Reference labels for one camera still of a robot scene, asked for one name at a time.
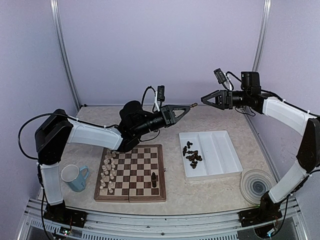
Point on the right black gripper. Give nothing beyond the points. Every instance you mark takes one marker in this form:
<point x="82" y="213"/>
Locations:
<point x="225" y="101"/>

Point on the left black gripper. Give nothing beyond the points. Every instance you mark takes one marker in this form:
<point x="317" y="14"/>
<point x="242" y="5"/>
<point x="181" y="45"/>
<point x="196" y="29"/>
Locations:
<point x="168" y="115"/>

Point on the white plastic tray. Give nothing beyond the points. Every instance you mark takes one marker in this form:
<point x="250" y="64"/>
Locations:
<point x="220" y="159"/>

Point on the wooden chess board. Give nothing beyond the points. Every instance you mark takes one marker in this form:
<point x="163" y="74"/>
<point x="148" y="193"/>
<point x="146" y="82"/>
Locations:
<point x="133" y="176"/>

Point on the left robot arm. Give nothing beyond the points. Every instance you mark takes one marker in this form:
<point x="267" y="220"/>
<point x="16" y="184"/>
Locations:
<point x="60" y="132"/>

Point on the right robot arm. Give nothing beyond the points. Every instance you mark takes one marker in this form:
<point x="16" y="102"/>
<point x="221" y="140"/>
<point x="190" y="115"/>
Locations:
<point x="305" y="152"/>

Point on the pile of dark chess pieces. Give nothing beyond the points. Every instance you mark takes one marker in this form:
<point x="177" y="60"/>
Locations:
<point x="191" y="155"/>

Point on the white chess pieces row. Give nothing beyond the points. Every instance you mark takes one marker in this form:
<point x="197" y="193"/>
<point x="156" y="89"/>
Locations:
<point x="107" y="173"/>

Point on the grey spiral coaster plate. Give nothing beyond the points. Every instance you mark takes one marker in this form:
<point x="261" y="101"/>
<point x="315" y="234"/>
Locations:
<point x="254" y="184"/>

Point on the light blue mug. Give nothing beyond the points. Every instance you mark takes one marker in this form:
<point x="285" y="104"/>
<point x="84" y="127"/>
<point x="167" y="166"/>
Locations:
<point x="75" y="177"/>

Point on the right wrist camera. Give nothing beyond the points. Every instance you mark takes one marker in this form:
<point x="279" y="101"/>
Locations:
<point x="223" y="79"/>

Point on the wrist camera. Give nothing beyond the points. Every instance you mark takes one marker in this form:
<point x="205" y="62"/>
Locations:
<point x="223" y="79"/>
<point x="159" y="98"/>

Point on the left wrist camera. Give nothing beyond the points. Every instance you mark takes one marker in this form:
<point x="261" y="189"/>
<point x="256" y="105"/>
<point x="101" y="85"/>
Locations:
<point x="159" y="98"/>

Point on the right aluminium corner post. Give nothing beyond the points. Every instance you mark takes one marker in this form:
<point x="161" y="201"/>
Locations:
<point x="262" y="34"/>

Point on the aluminium corner post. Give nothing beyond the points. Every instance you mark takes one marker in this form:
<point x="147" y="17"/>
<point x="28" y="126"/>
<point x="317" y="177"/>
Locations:
<point x="54" y="4"/>
<point x="262" y="34"/>

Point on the aluminium front rail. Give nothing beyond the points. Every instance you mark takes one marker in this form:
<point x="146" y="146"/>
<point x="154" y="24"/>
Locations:
<point x="100" y="225"/>

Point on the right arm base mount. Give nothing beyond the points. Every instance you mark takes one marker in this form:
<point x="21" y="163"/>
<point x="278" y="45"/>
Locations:
<point x="259" y="215"/>

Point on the left aluminium corner post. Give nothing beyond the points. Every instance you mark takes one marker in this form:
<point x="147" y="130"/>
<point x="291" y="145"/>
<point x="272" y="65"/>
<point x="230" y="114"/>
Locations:
<point x="54" y="4"/>

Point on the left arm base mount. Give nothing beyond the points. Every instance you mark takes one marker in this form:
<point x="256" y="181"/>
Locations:
<point x="66" y="216"/>

